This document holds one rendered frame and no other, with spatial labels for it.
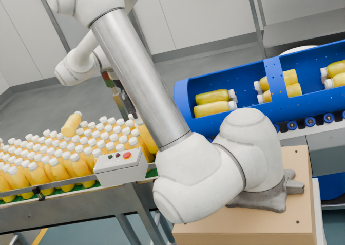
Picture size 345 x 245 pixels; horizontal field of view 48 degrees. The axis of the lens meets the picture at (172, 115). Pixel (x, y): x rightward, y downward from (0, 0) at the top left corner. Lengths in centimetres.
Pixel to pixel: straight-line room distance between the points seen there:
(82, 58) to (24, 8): 472
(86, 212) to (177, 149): 113
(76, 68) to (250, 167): 77
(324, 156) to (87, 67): 109
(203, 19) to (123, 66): 422
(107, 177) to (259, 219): 76
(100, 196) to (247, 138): 106
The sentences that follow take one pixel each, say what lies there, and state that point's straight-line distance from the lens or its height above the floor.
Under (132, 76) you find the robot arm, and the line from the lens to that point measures 99.
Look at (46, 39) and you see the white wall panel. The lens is 616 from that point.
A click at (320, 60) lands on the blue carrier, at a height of 112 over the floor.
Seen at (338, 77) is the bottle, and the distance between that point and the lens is 172.
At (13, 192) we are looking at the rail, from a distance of 214.
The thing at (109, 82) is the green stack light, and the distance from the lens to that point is 220.
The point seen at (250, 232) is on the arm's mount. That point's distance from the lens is 113.
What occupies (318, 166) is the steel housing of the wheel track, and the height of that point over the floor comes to 71.
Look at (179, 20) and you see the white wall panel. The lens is 526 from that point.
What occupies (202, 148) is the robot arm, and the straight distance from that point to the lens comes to 99.
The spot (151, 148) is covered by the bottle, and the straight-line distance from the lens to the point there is 180.
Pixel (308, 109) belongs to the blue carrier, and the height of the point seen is 105.
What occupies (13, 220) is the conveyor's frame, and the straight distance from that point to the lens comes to 226.
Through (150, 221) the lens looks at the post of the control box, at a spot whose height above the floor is 73.
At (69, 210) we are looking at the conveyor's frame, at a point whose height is 81.
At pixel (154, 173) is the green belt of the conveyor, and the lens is 184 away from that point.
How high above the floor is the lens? 195
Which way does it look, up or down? 28 degrees down
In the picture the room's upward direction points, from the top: 21 degrees counter-clockwise
